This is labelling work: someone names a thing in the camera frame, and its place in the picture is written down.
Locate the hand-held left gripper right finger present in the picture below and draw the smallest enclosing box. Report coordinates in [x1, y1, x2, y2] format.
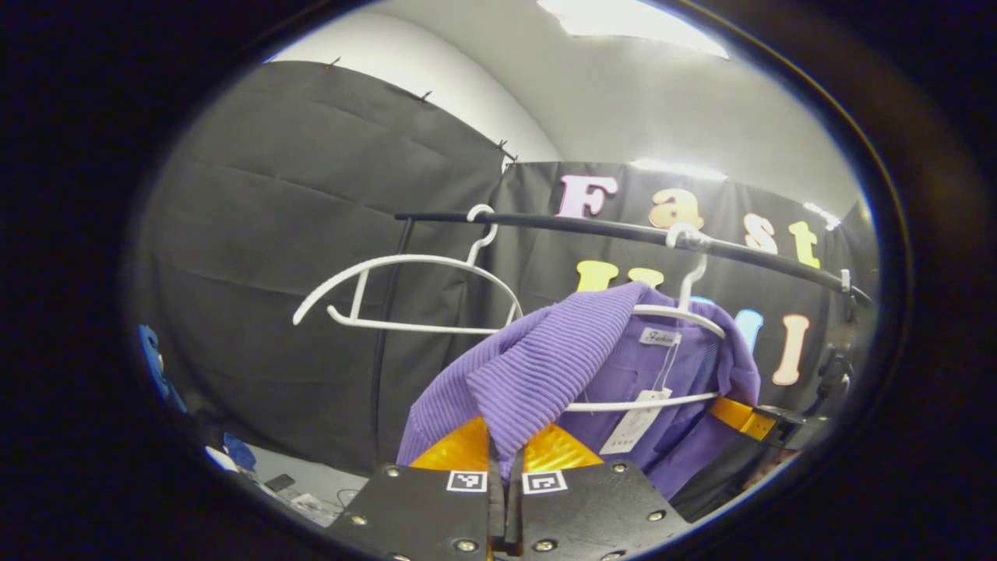
[506, 422, 694, 561]

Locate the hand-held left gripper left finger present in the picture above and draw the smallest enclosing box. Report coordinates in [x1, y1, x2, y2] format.
[326, 415, 506, 561]

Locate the purple ribbed jacket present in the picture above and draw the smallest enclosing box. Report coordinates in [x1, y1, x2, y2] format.
[396, 280, 763, 499]

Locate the white plastic clothes hanger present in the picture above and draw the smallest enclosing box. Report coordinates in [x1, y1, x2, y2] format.
[292, 204, 524, 336]
[565, 222, 729, 414]

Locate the black metal clothes rack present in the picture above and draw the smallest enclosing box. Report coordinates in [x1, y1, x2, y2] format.
[370, 209, 875, 468]

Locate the blue object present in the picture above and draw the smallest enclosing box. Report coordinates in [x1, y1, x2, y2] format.
[139, 323, 188, 414]
[222, 432, 258, 473]

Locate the black backdrop cloth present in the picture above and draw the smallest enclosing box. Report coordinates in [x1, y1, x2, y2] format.
[132, 61, 877, 476]

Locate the large ceiling light panel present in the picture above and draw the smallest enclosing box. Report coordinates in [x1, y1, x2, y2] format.
[537, 0, 731, 60]

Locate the black camera stand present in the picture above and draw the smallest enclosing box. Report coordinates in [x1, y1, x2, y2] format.
[814, 343, 854, 414]

